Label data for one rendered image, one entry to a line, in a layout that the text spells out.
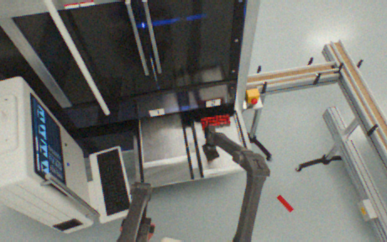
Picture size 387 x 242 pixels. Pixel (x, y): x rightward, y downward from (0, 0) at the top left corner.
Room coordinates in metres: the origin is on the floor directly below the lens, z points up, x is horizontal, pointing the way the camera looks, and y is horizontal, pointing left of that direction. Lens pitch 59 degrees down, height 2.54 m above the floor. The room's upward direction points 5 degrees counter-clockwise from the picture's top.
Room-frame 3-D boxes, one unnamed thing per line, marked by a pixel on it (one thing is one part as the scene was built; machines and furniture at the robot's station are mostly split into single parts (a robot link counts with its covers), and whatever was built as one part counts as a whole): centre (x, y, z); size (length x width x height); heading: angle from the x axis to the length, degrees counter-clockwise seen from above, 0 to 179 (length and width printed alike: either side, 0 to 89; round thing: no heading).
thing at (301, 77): (1.26, -0.63, 0.92); 0.69 x 0.16 x 0.16; 96
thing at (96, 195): (0.66, 0.58, 0.79); 0.45 x 0.28 x 0.03; 14
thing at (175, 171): (0.86, 0.04, 0.87); 0.70 x 0.48 x 0.02; 96
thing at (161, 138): (0.91, 0.22, 0.90); 0.34 x 0.26 x 0.04; 6
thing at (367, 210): (0.45, -1.07, 0.50); 0.12 x 0.05 x 0.09; 6
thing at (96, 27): (0.99, 0.42, 1.51); 0.47 x 0.01 x 0.59; 96
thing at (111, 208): (0.68, 0.53, 0.82); 0.40 x 0.14 x 0.02; 14
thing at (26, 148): (0.64, 0.76, 1.19); 0.50 x 0.19 x 0.78; 14
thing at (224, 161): (0.83, -0.13, 0.90); 0.34 x 0.26 x 0.04; 5
